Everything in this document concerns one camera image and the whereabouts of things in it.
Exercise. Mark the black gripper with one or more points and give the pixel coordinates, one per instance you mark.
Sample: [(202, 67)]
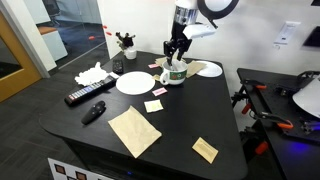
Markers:
[(181, 35)]

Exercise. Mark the grey marker with black cap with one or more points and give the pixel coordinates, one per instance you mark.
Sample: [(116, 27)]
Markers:
[(173, 66)]

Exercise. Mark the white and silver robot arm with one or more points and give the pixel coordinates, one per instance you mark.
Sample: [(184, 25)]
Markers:
[(216, 4)]

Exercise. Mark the white mug with green band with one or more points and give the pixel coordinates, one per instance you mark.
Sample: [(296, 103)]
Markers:
[(176, 76)]

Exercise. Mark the pink sweetener packet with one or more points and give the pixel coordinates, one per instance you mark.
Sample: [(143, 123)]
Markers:
[(153, 65), (159, 91)]

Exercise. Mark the small yellow sugar packet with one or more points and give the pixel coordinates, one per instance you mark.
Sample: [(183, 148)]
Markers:
[(156, 77)]

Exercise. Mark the small white round paper disc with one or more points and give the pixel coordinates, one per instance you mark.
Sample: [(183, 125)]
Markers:
[(210, 69)]

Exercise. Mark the white ceramic vase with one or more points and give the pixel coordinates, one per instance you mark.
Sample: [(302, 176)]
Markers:
[(130, 54)]

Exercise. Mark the artificial flowers with orange berries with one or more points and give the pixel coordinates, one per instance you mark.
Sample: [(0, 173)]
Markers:
[(126, 40)]

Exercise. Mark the large white round paper disc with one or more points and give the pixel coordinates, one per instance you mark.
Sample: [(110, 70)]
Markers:
[(135, 83)]

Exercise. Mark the pale yellow square packet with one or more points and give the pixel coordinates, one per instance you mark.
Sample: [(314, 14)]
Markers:
[(153, 106)]

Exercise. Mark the short black remote control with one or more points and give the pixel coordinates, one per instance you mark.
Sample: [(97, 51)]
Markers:
[(117, 66)]

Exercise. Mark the small white paper packet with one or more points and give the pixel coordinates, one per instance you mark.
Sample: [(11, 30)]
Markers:
[(114, 75)]

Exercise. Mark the orange and black bar clamp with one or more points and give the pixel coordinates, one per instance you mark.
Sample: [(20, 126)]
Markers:
[(276, 119), (255, 83)]

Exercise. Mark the crumpled white tissue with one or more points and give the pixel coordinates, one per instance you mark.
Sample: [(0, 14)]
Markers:
[(90, 76)]

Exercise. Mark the long black remote control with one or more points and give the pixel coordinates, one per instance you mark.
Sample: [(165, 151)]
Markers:
[(88, 90)]

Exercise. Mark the tan packet with text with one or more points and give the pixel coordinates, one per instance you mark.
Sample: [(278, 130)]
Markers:
[(205, 150)]

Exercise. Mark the small black curved remote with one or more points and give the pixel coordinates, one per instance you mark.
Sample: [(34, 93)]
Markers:
[(93, 112)]

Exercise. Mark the white cabinet with wooden top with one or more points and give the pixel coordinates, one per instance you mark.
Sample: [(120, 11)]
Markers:
[(55, 45)]

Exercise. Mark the black device with blue light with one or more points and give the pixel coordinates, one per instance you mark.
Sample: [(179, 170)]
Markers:
[(311, 126)]

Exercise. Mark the black perforated breadboard table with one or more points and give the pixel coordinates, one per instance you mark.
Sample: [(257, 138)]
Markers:
[(293, 156)]

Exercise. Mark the checkered calibration board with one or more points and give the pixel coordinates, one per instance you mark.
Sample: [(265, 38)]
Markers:
[(55, 163)]

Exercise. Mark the white wall mounted device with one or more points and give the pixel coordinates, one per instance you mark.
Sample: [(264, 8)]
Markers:
[(286, 32)]

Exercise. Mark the black wall panel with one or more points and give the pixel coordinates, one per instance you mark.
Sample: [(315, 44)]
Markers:
[(313, 37)]

